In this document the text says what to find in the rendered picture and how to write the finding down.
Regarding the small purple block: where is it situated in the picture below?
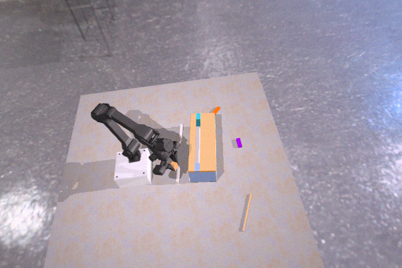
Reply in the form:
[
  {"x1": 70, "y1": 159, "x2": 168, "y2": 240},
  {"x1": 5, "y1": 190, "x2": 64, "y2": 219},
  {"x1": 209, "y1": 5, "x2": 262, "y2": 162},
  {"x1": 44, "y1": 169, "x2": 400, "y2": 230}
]
[{"x1": 236, "y1": 138, "x2": 242, "y2": 148}]

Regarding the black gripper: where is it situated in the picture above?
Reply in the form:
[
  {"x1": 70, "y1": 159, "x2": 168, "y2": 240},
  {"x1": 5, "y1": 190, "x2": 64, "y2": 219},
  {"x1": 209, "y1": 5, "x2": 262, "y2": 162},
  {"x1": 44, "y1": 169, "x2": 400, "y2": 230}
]
[{"x1": 153, "y1": 141, "x2": 180, "y2": 176}]

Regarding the small tan block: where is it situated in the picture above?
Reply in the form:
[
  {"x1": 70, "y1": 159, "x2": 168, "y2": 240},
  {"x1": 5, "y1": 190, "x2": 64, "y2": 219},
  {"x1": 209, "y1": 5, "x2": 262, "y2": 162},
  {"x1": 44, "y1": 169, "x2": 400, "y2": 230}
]
[{"x1": 170, "y1": 161, "x2": 178, "y2": 171}]

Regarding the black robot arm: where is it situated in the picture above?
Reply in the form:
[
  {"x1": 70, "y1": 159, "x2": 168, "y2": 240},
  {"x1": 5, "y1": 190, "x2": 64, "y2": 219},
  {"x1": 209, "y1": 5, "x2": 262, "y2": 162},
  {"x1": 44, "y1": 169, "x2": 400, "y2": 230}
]
[{"x1": 91, "y1": 103, "x2": 173, "y2": 163}]

